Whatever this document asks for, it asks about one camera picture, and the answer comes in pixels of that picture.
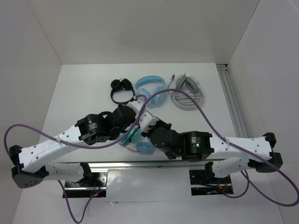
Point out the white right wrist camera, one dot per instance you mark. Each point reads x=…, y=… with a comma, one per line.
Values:
x=146, y=120

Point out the pink blue cat-ear headphones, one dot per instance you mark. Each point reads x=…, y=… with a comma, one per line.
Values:
x=141, y=148

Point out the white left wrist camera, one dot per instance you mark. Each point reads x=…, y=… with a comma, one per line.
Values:
x=136, y=105

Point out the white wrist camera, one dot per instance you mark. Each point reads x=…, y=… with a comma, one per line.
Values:
x=146, y=120
x=136, y=105

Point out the teal white cat-ear headphones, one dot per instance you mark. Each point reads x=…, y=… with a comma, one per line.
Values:
x=133, y=136

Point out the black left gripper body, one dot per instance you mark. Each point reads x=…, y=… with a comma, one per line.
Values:
x=115, y=135

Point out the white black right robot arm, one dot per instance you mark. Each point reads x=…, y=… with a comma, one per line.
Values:
x=222, y=156

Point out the grey white wired headset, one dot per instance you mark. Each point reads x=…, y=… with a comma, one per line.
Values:
x=188, y=85

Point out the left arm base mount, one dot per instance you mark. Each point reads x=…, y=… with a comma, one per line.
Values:
x=97, y=186

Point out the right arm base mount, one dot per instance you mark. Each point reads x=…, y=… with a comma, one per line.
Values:
x=200, y=186

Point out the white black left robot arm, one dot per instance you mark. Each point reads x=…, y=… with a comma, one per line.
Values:
x=35, y=164

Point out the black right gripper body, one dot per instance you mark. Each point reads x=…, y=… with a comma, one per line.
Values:
x=163, y=124

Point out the aluminium rail front edge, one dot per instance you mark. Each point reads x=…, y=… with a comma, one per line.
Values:
x=146, y=164

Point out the light blue gaming headset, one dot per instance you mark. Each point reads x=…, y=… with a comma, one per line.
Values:
x=149, y=85

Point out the small black on-ear headphones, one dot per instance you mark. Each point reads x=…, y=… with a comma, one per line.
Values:
x=121, y=85

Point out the aluminium rail right side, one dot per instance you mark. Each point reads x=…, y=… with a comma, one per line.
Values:
x=233, y=107

